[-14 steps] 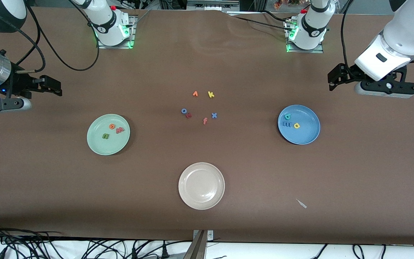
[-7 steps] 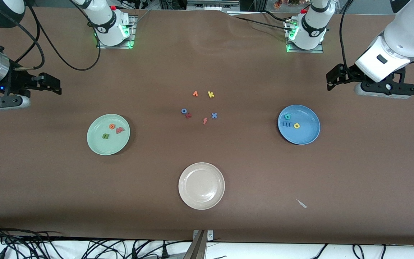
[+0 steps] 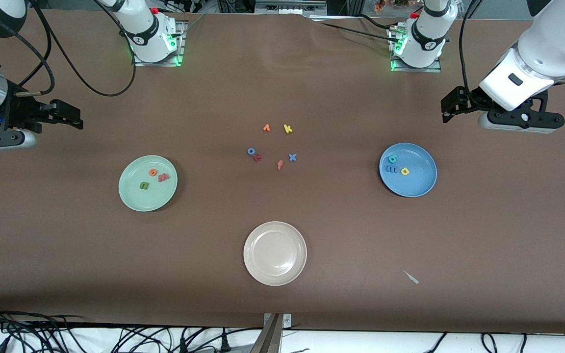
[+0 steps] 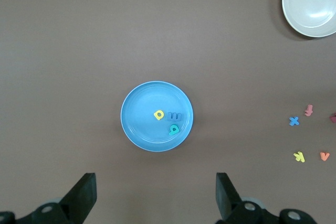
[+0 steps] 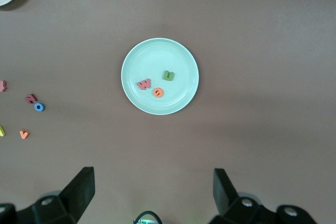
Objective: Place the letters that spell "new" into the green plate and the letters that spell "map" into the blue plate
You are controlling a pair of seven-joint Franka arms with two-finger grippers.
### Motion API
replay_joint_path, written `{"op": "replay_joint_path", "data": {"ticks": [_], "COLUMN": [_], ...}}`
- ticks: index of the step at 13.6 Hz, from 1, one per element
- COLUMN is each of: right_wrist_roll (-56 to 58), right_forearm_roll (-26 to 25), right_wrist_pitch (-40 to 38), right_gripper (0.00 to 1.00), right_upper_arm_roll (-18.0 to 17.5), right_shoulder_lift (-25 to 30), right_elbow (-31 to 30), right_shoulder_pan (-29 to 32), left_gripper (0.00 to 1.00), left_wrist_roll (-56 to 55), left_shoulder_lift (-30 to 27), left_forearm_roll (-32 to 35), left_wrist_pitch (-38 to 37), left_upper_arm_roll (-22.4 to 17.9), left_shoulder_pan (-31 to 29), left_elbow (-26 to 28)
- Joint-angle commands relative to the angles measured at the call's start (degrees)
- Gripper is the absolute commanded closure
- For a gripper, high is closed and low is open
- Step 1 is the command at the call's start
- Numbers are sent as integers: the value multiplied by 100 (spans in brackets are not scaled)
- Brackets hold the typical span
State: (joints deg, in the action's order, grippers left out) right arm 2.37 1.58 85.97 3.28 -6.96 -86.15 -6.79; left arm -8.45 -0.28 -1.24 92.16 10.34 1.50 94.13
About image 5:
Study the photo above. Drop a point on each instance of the blue foam letter o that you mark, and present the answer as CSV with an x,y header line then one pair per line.
x,y
35,107

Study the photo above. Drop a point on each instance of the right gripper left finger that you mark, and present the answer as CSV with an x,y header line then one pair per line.
x,y
73,203

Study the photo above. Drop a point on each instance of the orange foam letter v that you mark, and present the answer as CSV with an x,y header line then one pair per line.
x,y
24,135

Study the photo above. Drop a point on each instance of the red foam letter w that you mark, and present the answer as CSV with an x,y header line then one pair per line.
x,y
144,85

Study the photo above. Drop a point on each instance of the yellow foam letter k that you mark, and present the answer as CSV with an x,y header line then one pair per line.
x,y
1,131

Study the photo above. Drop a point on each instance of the orange letter O block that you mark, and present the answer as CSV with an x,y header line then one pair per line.
x,y
160,93

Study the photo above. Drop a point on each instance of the dark red foam letter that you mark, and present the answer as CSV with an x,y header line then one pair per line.
x,y
31,98

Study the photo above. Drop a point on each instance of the brown table cover sheet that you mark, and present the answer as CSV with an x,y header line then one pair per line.
x,y
236,51

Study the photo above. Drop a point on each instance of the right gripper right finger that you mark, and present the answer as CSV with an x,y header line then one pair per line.
x,y
228,205

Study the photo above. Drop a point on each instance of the pink foam letter f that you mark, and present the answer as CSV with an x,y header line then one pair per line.
x,y
2,86

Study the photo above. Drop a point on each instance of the green foam letter u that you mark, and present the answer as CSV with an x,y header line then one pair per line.
x,y
168,77

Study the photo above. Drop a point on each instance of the pale green plate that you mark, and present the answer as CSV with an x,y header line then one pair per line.
x,y
157,56

